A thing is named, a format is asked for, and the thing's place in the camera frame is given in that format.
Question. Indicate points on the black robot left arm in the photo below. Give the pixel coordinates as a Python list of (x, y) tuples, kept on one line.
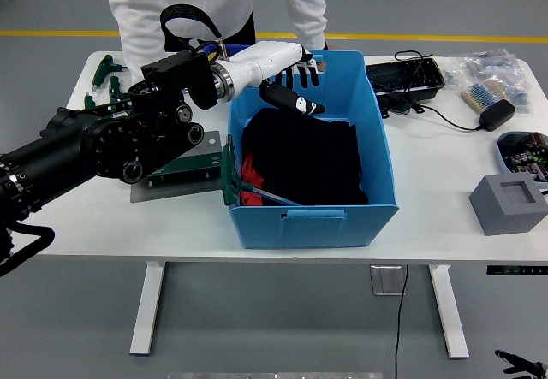
[(64, 156)]

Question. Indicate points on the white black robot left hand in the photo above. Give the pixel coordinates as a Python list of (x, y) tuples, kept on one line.
[(265, 62)]

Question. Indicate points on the person's left hand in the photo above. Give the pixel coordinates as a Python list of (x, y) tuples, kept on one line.
[(322, 66)]

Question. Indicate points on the person's left forearm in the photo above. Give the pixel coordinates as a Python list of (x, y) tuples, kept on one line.
[(306, 15)]

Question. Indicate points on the grey block with square recess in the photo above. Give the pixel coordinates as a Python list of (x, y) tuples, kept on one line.
[(501, 216)]

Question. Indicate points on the metal floor plate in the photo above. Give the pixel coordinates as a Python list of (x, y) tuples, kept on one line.
[(385, 282)]

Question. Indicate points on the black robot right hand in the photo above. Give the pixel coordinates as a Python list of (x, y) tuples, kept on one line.
[(514, 359)]

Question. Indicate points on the person's right forearm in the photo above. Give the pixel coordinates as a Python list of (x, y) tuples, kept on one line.
[(137, 41)]

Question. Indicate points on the clear bags of blue resistors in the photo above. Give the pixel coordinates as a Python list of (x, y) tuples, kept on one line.
[(496, 64)]

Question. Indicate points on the large light blue folding box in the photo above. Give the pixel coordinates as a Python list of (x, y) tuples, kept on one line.
[(317, 229)]

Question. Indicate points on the taped resistor strip bundle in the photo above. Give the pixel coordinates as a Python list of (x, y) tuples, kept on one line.
[(481, 94)]

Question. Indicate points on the mixed electronic parts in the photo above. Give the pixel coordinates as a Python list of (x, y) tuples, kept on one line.
[(526, 156)]

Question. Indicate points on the white table leg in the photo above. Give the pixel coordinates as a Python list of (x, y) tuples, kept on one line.
[(147, 310), (449, 310)]

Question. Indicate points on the red cloth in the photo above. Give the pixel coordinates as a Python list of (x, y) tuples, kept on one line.
[(252, 169)]

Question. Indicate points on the green silver SATA tool stand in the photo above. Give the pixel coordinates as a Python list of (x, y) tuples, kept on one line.
[(180, 191)]

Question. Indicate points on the black cloth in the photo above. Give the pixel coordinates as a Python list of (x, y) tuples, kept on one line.
[(308, 156)]

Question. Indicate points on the light blue shallow tray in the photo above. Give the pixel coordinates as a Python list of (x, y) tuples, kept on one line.
[(502, 152)]

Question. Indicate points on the black table control panel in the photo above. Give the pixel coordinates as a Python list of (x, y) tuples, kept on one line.
[(514, 270)]

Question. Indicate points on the small dark blue bin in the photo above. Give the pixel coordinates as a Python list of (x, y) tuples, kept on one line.
[(233, 48)]

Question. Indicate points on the black rectangular tray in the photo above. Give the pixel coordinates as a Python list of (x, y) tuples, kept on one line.
[(402, 75)]

